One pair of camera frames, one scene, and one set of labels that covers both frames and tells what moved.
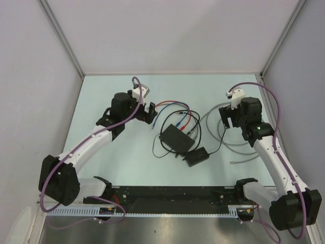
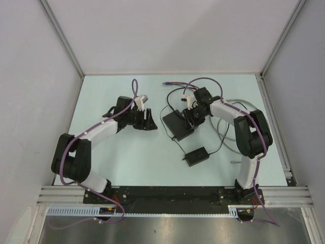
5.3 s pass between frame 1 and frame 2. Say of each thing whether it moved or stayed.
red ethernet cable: moved
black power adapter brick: stayed
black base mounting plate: stayed
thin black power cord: moved
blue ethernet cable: moved
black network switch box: moved
